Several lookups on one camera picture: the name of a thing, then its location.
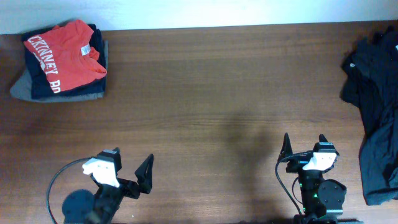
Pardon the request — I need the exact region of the navy blue garment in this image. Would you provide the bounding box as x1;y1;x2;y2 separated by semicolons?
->
24;24;107;100

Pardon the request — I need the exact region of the grey garment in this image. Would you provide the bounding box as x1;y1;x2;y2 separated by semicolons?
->
10;41;108;103

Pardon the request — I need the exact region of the orange red printed t-shirt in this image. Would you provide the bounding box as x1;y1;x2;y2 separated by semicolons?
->
22;19;107;93

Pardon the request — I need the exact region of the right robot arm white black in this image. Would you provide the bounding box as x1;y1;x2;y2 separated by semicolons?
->
275;133;346;224

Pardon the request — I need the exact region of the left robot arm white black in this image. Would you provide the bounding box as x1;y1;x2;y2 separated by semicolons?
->
62;148;154;224

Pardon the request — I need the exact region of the pile of dark clothes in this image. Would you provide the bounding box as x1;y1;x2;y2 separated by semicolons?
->
340;26;397;206

